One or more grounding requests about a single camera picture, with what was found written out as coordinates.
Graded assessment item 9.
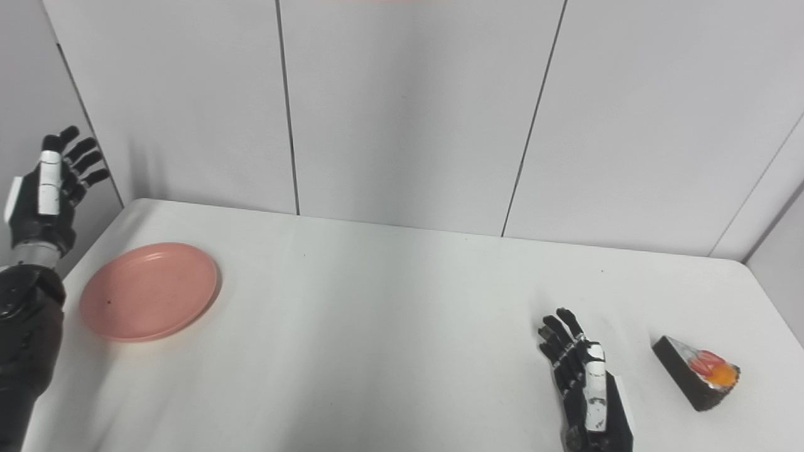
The pink round plate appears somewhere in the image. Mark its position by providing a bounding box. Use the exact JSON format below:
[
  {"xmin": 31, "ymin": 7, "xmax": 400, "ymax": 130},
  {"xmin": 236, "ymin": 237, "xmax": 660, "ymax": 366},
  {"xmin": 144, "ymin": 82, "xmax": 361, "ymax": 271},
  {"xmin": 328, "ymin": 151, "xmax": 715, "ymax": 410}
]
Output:
[{"xmin": 79, "ymin": 242, "xmax": 220, "ymax": 343}]

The chocolate cake slice with fruit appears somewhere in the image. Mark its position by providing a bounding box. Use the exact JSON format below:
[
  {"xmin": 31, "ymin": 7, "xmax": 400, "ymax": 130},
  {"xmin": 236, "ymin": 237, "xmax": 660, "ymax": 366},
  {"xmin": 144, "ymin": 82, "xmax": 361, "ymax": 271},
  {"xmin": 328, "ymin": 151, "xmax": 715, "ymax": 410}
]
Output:
[{"xmin": 652, "ymin": 335, "xmax": 742, "ymax": 412}]

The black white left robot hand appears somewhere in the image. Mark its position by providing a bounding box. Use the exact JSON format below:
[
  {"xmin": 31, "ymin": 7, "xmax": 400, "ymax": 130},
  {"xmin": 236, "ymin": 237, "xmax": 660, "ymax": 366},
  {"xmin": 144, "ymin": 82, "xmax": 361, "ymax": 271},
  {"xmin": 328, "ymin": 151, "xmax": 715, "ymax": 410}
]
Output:
[{"xmin": 3, "ymin": 126, "xmax": 111, "ymax": 259}]

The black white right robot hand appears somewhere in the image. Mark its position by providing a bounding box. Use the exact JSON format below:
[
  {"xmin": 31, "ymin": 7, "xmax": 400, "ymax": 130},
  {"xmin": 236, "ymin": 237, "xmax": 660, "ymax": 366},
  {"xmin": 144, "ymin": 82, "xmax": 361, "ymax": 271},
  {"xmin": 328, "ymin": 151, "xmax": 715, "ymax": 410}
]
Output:
[{"xmin": 538, "ymin": 308, "xmax": 636, "ymax": 452}]

